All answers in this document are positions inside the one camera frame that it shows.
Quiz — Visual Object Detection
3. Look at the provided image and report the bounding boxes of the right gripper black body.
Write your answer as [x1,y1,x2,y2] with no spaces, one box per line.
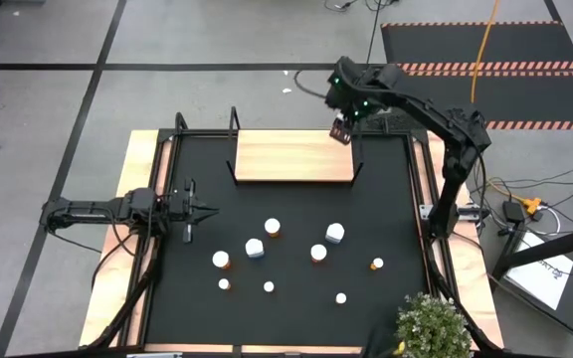
[325,84,370,125]

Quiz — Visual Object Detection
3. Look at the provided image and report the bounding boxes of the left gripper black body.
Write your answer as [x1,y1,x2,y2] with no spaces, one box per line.
[159,177,200,246]

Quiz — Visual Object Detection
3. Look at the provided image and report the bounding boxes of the large amber pill bottle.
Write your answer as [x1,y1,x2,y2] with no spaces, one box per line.
[211,250,232,271]
[264,217,283,239]
[309,243,328,265]
[329,114,353,146]

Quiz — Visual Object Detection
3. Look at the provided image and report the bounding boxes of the white melatonin bottle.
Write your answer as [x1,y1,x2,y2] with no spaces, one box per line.
[324,222,346,246]
[245,237,266,260]

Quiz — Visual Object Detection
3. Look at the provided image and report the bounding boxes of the black floor mat striped edge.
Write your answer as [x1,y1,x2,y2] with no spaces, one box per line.
[380,20,573,72]
[388,69,573,131]

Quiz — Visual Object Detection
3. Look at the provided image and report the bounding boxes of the black power adapter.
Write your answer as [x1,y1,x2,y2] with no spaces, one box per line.
[502,200,526,224]

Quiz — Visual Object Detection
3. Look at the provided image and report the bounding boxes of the artificial plant white flowers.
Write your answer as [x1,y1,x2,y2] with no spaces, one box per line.
[394,291,475,358]

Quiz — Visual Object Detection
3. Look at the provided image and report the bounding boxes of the white printed sheet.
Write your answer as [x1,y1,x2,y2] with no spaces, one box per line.
[504,231,573,312]

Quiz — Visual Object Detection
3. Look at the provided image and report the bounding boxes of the wooden shelf black metal frame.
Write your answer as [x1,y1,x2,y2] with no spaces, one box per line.
[225,105,366,186]

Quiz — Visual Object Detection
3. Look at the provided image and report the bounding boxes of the black aluminium table frame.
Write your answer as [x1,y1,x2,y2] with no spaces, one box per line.
[80,111,506,358]

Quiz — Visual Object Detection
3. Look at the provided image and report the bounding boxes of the black hanging cable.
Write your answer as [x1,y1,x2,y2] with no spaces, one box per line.
[293,0,385,100]

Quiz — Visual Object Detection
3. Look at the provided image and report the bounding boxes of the yellow hanging cable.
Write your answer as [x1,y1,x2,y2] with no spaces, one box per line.
[469,0,502,104]

